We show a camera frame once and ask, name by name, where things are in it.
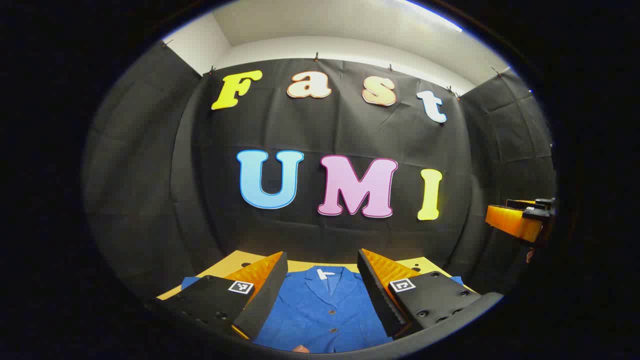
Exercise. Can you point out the black backdrop cloth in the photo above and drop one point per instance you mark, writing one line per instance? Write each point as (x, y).
(350, 135)

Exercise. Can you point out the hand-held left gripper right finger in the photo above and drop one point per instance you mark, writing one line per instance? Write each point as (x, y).
(375, 295)

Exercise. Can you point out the blue button-up shirt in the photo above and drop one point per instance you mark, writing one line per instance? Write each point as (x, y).
(325, 310)

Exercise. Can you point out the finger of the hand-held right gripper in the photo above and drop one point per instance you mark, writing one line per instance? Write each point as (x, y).
(512, 222)
(520, 203)

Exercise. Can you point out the row of small backdrop clips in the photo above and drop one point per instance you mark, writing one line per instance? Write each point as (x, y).
(316, 56)

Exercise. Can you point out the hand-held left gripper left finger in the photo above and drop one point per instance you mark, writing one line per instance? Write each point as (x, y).
(267, 295)

